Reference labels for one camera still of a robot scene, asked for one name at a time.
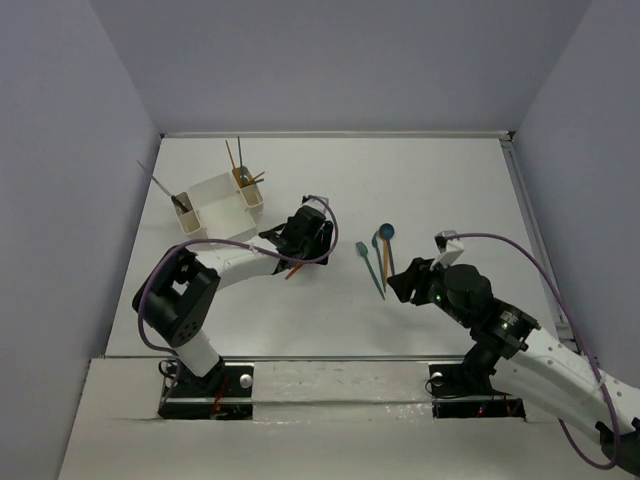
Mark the white perforated basket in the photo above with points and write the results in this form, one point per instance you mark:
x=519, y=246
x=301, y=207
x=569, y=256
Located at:
x=222, y=209

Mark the steel knife black handle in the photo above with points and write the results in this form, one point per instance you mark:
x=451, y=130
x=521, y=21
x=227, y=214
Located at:
x=174, y=199

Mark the cream right side caddy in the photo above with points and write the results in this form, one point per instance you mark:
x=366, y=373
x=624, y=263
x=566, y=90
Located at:
x=251, y=194

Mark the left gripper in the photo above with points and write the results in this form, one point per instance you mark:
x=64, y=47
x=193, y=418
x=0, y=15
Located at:
x=314, y=247

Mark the orange plastic spoon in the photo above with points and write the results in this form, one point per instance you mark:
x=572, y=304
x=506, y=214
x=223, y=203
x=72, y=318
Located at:
x=386, y=260

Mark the teal plastic fork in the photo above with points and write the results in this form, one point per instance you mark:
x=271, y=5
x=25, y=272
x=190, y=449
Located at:
x=362, y=251

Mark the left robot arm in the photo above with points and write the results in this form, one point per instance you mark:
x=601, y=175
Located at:
x=173, y=302

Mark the blue round spoon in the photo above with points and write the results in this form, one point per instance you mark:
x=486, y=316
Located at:
x=387, y=231

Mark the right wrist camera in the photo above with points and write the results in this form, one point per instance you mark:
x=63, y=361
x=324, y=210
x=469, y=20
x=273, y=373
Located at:
x=450, y=249

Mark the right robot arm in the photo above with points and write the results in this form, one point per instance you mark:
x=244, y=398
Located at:
x=513, y=354

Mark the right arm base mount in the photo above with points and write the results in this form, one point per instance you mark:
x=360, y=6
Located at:
x=453, y=398

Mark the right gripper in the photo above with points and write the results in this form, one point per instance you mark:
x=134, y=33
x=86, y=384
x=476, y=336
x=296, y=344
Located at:
x=416, y=276

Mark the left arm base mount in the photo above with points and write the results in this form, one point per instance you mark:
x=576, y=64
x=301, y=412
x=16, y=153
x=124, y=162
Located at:
x=224, y=395

